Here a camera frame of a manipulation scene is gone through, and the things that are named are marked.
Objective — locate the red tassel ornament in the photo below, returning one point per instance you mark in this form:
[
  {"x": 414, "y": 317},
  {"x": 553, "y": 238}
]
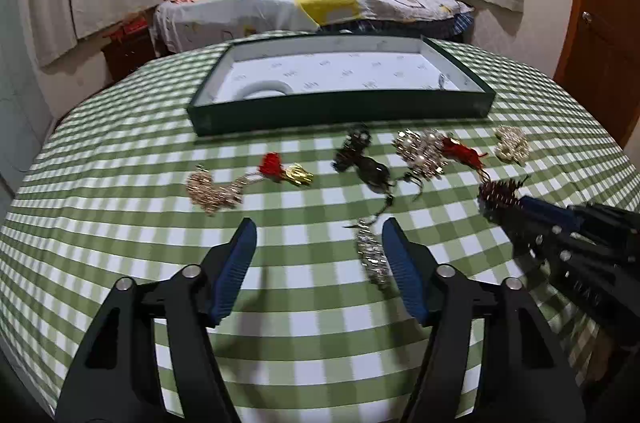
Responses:
[{"x": 460, "y": 150}]

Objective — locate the red tassel gold charm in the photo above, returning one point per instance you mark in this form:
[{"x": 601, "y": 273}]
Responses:
[{"x": 272, "y": 165}]

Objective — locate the red items on nightstand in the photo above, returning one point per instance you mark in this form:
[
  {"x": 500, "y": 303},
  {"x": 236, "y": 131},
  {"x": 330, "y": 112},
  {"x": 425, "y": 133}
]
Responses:
[{"x": 127, "y": 27}]

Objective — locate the dark wooden nightstand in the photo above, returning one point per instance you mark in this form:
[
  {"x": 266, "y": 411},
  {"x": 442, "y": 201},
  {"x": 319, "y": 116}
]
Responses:
[{"x": 130, "y": 53}]

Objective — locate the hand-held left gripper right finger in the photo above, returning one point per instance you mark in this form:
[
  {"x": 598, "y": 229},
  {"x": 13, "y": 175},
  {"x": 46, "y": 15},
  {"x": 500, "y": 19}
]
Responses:
[{"x": 402, "y": 273}]

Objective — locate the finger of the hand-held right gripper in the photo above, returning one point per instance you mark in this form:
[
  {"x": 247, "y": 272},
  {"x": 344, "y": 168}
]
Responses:
[
  {"x": 535, "y": 235},
  {"x": 547, "y": 210}
]

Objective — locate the green jewelry box tray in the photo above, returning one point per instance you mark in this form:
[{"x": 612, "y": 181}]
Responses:
[{"x": 340, "y": 110}]

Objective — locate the green checkered tablecloth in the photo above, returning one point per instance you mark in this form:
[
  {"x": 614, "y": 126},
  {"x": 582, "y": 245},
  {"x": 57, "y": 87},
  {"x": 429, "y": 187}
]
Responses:
[{"x": 320, "y": 353}]

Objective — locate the brown wooden door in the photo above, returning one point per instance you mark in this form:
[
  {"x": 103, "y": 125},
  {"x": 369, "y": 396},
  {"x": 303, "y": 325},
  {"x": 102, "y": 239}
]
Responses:
[{"x": 600, "y": 43}]

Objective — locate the white bangle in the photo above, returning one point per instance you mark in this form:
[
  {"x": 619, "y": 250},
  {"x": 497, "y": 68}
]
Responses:
[{"x": 262, "y": 84}]

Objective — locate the bed with patterned quilt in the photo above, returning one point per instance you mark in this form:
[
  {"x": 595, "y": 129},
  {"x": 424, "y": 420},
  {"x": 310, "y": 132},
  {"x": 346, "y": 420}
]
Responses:
[{"x": 240, "y": 10}]

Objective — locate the gold rhinestone brooch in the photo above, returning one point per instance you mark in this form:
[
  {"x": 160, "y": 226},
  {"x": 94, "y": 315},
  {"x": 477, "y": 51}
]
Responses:
[{"x": 210, "y": 195}]

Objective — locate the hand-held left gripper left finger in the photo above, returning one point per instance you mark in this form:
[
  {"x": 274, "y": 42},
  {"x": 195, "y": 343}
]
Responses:
[{"x": 235, "y": 273}]

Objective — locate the pearl rhinestone brooch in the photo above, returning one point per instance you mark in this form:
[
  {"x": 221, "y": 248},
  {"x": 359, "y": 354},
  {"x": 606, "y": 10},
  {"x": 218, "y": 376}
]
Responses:
[{"x": 420, "y": 153}]

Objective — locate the blue plaid bed sheet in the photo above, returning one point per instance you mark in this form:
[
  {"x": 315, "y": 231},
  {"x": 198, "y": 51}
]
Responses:
[{"x": 400, "y": 25}]

